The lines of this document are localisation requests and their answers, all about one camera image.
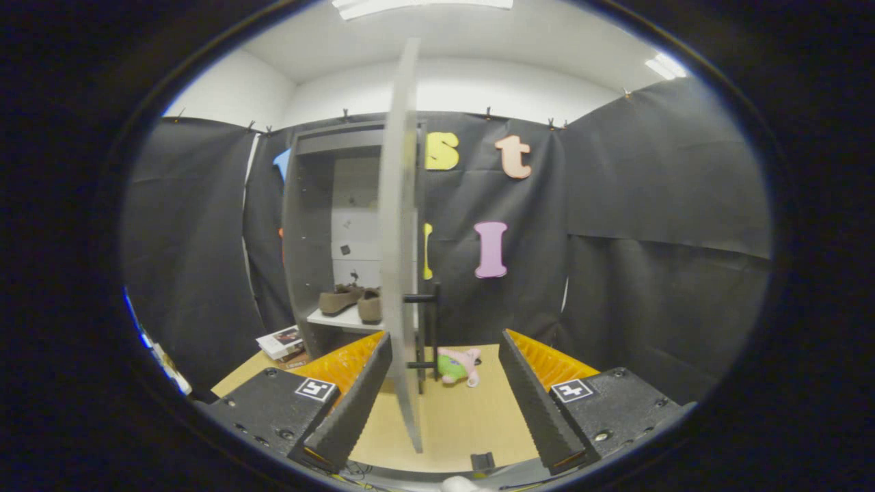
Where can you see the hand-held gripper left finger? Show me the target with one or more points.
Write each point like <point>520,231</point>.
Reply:
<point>355,403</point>

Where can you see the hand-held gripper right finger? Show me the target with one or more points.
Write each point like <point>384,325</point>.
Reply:
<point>539,403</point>

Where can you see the brown fuzzy shoe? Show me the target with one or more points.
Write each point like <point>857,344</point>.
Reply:
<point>338,301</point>
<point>370,307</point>

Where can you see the grey shoe cabinet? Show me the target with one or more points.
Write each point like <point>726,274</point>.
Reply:
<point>304,239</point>

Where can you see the brown book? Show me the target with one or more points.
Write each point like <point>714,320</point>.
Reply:
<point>298,361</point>

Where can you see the small black block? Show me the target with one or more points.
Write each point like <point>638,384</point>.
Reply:
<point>482,461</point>

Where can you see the pink and green plush toy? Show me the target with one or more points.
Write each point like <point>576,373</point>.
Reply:
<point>451,369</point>

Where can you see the black backdrop cloth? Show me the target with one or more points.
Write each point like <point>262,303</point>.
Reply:
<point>649,273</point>

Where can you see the small ceiling light panel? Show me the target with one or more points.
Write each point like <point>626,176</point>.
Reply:
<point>664,67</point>

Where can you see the long ceiling light panel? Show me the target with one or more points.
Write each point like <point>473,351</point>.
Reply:
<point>424,5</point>

